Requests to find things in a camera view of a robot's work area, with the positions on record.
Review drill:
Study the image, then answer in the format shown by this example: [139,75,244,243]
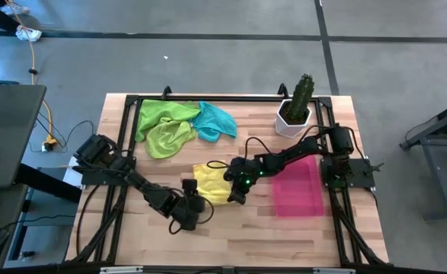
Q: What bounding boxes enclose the grey metal stand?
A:
[399,97,447,222]

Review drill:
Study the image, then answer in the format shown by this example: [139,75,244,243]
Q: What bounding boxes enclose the orange extension cable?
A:
[2,0,55,150]

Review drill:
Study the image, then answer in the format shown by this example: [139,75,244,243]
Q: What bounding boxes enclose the bright green microfiber towel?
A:
[135,99,203,143]

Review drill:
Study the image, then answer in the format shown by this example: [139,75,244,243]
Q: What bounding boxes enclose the pink plastic basket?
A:
[270,155,326,218]

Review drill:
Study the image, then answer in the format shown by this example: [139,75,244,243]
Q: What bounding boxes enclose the black metal table frame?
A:
[63,84,391,268]

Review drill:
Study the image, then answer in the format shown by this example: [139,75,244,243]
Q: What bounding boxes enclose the teal microfiber towel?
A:
[190,100,238,144]

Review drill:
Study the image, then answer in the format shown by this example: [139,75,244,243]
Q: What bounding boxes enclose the green cactus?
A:
[286,73,316,123]

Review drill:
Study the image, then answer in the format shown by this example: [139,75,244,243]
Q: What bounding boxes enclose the black desk leg beam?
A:
[15,162,83,203]

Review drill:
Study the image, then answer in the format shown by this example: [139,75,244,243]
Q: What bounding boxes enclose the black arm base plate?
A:
[319,157,376,189]
[80,157,137,186]

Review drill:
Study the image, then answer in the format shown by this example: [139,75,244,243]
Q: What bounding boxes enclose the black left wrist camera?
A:
[180,178,199,197]

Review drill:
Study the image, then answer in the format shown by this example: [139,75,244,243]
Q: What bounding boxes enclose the white hexagonal planter pot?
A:
[274,98,313,139]

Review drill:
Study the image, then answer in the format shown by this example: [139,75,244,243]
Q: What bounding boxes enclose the yellow power plug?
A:
[41,137,59,153]

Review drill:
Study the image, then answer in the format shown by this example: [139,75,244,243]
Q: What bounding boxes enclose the lime green microfiber towel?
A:
[145,116,198,160]

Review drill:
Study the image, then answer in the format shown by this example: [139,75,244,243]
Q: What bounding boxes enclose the silver metal bracket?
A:
[99,266,145,274]
[312,267,356,274]

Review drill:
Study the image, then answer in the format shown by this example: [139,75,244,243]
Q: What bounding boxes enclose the person's white shoe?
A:
[14,25,43,43]
[0,2,31,17]

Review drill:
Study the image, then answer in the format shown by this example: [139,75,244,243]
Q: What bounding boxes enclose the yellow microfiber towel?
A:
[191,162,235,207]

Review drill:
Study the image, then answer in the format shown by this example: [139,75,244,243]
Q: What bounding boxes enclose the dark grey desk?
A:
[0,84,48,190]

